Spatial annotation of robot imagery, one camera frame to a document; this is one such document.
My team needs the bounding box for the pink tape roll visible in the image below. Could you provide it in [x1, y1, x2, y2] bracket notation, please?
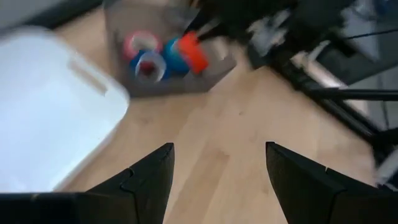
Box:
[123, 30, 163, 62]

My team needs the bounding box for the light blue tape roll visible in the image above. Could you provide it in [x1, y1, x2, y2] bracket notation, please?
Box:
[163, 37, 190, 75]

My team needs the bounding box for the red tape roll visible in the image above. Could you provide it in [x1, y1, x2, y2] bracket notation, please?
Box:
[177, 30, 210, 75]

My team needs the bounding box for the dark blue tape roll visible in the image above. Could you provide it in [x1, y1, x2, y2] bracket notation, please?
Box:
[129, 49, 172, 84]

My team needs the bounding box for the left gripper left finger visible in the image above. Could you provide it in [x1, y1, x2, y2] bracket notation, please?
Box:
[86, 142, 175, 224]

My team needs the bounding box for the brown translucent plastic bin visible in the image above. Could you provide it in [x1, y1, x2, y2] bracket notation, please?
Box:
[102, 0, 239, 99]

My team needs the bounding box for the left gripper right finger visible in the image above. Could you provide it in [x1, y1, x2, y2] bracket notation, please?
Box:
[265, 141, 379, 224]

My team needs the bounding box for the white plastic bin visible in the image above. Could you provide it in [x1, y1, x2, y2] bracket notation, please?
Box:
[0, 25, 131, 194]

